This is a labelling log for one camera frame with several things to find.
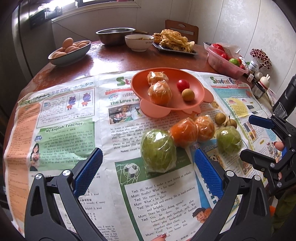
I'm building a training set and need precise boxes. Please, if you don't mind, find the brown longan with stem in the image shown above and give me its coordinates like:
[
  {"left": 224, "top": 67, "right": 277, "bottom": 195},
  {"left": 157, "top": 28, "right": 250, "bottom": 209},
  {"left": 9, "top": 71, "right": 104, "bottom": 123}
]
[{"left": 225, "top": 116, "right": 237, "bottom": 128}]

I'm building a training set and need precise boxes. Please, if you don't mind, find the small green fruit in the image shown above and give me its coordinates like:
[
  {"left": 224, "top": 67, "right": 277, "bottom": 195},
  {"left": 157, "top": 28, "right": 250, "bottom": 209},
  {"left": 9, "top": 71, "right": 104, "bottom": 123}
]
[{"left": 216, "top": 126, "right": 243, "bottom": 155}]

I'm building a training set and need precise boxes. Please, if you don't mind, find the orange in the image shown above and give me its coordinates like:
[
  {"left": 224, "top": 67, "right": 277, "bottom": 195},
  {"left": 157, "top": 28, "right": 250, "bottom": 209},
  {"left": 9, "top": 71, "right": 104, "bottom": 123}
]
[
  {"left": 147, "top": 71, "right": 169, "bottom": 85},
  {"left": 195, "top": 115, "right": 215, "bottom": 142},
  {"left": 147, "top": 80, "right": 173, "bottom": 106},
  {"left": 169, "top": 118, "right": 198, "bottom": 148}
]

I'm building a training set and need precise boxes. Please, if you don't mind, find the red cherry tomato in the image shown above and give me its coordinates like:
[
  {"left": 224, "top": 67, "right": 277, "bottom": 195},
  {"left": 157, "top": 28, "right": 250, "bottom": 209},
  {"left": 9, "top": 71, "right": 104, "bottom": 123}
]
[{"left": 176, "top": 79, "right": 190, "bottom": 93}]

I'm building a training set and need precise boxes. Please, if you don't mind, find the large green fruit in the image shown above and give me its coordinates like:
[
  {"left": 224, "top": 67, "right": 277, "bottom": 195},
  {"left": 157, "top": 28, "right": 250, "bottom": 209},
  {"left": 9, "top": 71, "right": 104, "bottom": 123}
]
[{"left": 140, "top": 128, "right": 177, "bottom": 173}]

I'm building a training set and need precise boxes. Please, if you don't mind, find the right hand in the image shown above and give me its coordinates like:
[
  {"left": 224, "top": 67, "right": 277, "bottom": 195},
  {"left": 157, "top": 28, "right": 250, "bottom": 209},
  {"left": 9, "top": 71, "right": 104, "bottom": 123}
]
[{"left": 269, "top": 141, "right": 286, "bottom": 181}]

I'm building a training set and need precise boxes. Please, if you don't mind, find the left hand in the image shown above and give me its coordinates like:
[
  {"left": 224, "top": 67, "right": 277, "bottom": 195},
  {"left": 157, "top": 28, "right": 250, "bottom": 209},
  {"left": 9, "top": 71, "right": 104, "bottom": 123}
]
[{"left": 151, "top": 233, "right": 167, "bottom": 241}]

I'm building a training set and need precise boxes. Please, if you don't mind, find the right newspaper sheet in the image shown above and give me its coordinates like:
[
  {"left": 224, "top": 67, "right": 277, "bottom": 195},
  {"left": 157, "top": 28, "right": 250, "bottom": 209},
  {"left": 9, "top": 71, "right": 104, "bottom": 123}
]
[{"left": 186, "top": 71, "right": 281, "bottom": 178}]

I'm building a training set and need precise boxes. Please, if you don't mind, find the newspaper sheet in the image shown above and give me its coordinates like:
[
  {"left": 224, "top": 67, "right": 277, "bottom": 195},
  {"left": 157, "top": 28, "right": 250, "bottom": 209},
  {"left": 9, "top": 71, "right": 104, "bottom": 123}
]
[
  {"left": 186, "top": 71, "right": 281, "bottom": 178},
  {"left": 4, "top": 72, "right": 216, "bottom": 240}
]

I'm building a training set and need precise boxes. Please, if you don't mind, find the white pill bottle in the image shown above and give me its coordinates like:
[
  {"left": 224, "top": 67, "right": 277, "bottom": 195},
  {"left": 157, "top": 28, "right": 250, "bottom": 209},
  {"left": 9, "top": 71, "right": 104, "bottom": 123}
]
[{"left": 248, "top": 59, "right": 258, "bottom": 74}]

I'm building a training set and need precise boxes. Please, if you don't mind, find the pink basin of tomatoes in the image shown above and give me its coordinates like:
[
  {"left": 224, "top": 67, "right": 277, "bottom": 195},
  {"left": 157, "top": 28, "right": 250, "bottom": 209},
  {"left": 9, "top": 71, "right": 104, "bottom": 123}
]
[{"left": 207, "top": 43, "right": 248, "bottom": 79}]

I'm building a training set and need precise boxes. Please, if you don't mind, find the white plastic bag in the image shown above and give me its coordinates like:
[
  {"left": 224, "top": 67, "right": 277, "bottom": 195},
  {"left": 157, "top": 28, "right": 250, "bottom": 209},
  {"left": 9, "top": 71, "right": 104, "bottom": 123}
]
[{"left": 217, "top": 43, "right": 241, "bottom": 58}]

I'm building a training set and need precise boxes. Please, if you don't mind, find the left newspaper sheet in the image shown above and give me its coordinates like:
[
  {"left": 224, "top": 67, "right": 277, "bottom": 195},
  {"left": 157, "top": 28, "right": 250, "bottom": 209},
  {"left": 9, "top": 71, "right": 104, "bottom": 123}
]
[{"left": 4, "top": 72, "right": 216, "bottom": 240}]

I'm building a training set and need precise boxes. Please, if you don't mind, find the black tray of fried food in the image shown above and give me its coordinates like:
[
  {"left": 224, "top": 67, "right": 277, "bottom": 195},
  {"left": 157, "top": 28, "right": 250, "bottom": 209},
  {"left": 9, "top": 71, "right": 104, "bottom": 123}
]
[{"left": 152, "top": 29, "right": 197, "bottom": 55}]

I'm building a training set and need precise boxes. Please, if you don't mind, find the orange plastic fruit bowl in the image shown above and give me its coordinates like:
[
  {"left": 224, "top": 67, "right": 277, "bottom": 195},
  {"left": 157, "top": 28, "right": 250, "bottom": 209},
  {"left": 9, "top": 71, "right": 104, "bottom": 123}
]
[{"left": 130, "top": 68, "right": 214, "bottom": 118}]

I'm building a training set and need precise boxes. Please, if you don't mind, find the wooden chair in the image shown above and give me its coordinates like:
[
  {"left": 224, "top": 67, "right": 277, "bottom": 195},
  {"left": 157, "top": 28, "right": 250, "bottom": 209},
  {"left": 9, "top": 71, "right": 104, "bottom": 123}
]
[{"left": 165, "top": 20, "right": 199, "bottom": 44}]

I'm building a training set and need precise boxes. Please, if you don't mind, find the white ceramic bowl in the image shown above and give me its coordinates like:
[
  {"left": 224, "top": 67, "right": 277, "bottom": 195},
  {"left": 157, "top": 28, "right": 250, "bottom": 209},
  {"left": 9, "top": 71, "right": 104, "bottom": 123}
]
[{"left": 125, "top": 34, "right": 154, "bottom": 52}]

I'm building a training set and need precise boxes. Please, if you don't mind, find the bowl of eggs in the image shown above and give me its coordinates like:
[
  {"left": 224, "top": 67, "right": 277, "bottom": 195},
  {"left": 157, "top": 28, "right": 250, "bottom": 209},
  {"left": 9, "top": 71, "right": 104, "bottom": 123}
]
[{"left": 48, "top": 38, "right": 92, "bottom": 67}]

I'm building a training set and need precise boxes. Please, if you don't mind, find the dark refrigerator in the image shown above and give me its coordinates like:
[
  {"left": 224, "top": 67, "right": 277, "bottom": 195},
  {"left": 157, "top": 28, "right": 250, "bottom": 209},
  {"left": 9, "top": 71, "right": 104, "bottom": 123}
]
[{"left": 1, "top": 1, "right": 55, "bottom": 115}]

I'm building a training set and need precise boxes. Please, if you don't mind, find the steel mixing bowl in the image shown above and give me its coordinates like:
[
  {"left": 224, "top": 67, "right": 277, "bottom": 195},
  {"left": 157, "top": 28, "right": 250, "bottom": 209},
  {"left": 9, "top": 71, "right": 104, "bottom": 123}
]
[{"left": 96, "top": 27, "right": 135, "bottom": 46}]

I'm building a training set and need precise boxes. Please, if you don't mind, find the window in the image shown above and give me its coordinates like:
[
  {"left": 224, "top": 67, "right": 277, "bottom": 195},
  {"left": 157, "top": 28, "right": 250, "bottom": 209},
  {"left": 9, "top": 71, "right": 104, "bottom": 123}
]
[{"left": 74, "top": 0, "right": 142, "bottom": 9}]

